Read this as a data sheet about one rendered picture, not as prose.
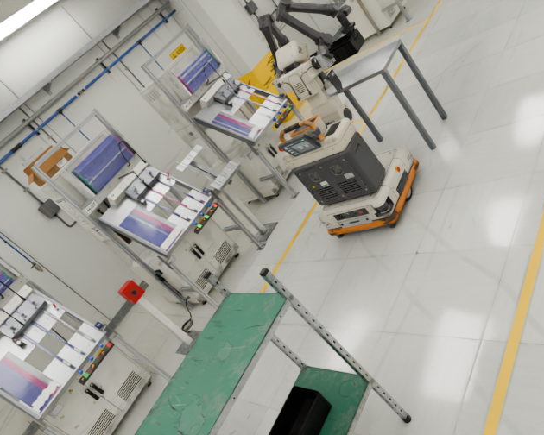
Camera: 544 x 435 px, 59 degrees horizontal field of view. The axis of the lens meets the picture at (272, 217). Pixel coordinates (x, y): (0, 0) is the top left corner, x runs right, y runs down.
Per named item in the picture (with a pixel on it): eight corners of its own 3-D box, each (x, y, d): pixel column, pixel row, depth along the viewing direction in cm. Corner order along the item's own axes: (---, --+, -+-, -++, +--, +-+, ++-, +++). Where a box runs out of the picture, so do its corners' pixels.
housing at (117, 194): (151, 173, 448) (148, 162, 436) (117, 210, 424) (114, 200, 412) (144, 169, 450) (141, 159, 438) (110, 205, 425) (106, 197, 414)
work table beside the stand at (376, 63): (435, 148, 383) (382, 68, 352) (365, 170, 434) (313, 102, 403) (447, 116, 408) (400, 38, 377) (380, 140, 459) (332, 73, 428)
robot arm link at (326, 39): (269, 20, 329) (274, 10, 320) (278, 5, 333) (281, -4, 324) (325, 53, 335) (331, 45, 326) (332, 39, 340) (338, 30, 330)
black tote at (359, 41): (301, 83, 387) (294, 72, 382) (309, 71, 396) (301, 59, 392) (357, 53, 345) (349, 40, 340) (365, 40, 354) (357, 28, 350)
